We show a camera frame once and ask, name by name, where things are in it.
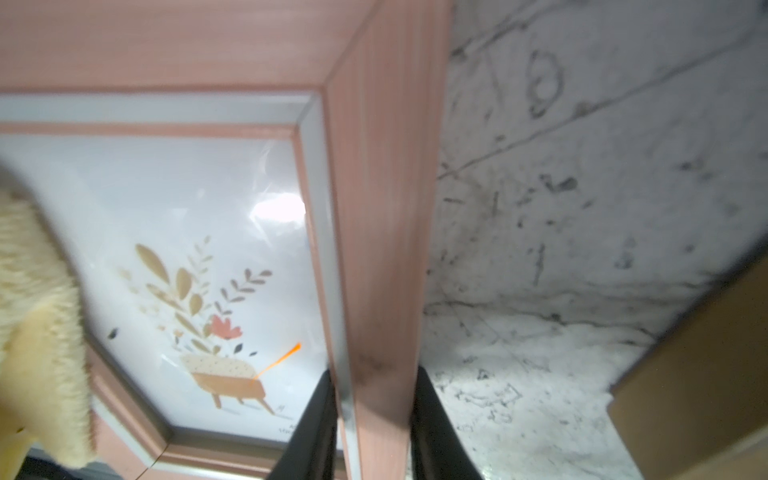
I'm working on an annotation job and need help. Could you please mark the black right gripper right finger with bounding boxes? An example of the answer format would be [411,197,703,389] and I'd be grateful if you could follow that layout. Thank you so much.
[411,366,482,480]

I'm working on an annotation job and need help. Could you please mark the wooden picture frame deer print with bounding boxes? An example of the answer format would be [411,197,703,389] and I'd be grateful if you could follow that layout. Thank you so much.
[608,257,767,479]

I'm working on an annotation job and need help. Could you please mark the yellow microfibre cloth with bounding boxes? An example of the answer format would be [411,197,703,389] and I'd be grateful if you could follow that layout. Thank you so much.
[1,189,95,479]

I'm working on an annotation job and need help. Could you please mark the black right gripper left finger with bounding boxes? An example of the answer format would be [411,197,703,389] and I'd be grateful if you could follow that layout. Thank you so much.
[266,370,338,480]

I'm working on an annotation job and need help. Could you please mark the pink picture frame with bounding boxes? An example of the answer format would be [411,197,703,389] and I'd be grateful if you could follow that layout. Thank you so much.
[1,1,451,479]

